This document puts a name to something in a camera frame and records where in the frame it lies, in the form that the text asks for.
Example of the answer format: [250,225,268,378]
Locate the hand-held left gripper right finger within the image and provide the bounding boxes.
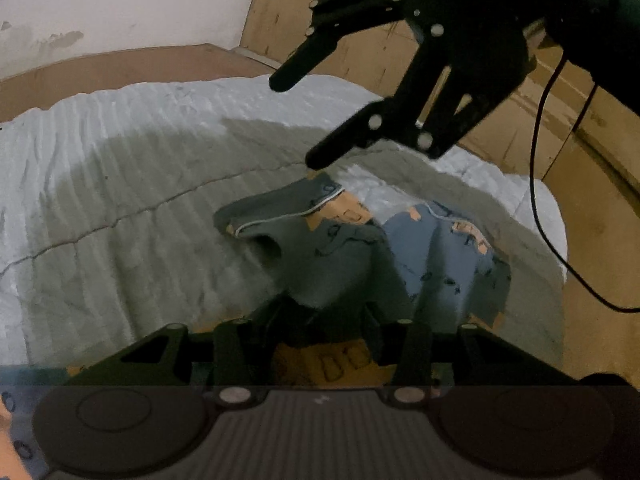
[362,304,593,406]

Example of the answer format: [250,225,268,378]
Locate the blue pants with orange print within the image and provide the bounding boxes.
[0,172,513,480]

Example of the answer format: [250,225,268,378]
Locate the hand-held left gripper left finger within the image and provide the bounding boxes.
[65,305,301,406]

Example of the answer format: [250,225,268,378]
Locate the black cable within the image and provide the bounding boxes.
[571,82,600,135]
[529,55,640,315]

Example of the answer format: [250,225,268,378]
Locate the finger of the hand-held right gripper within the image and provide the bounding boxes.
[304,57,503,171]
[269,0,426,93]

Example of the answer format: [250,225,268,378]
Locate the light blue quilted bed cover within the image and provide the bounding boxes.
[0,74,568,376]

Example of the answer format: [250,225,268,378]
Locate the brown wooden bed frame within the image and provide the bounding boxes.
[0,42,281,123]

